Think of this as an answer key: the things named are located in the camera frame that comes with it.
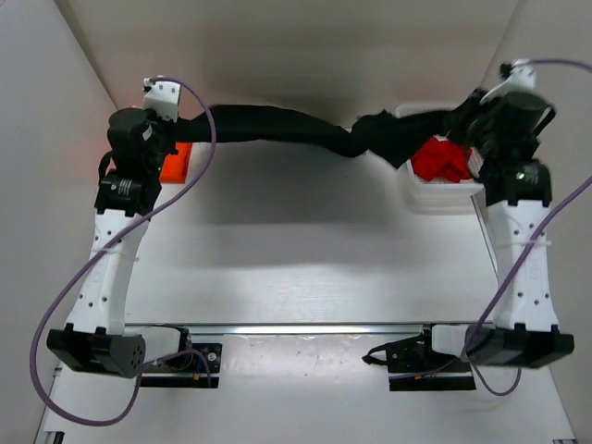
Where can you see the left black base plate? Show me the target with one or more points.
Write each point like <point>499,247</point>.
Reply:
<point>189,371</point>

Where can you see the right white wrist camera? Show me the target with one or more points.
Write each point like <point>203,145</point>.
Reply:
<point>516,76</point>

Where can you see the red t shirt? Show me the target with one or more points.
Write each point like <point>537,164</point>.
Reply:
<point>439,158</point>

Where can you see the aluminium rail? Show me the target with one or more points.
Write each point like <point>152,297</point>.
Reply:
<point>303,329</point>

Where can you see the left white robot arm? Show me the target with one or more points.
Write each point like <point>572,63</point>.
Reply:
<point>93,339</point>

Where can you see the orange t shirt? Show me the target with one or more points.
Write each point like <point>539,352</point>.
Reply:
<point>176,166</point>

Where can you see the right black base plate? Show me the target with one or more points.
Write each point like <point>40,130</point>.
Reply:
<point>413,366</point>

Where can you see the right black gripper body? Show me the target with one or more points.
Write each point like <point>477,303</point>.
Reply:
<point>483,139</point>

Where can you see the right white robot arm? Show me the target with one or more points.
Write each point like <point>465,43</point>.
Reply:
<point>519,327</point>

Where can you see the black t shirt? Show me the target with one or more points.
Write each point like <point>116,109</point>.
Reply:
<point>394,139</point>

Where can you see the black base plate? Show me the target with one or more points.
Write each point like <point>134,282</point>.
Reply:
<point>413,366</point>
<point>189,371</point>

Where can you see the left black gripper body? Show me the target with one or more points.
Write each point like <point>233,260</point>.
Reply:
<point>165,132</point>

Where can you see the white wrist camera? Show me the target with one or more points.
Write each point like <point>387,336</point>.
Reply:
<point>516,76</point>
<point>163,97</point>

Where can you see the white plastic basket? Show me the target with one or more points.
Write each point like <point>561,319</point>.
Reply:
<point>441,196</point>

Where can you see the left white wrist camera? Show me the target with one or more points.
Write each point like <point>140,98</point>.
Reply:
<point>163,97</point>

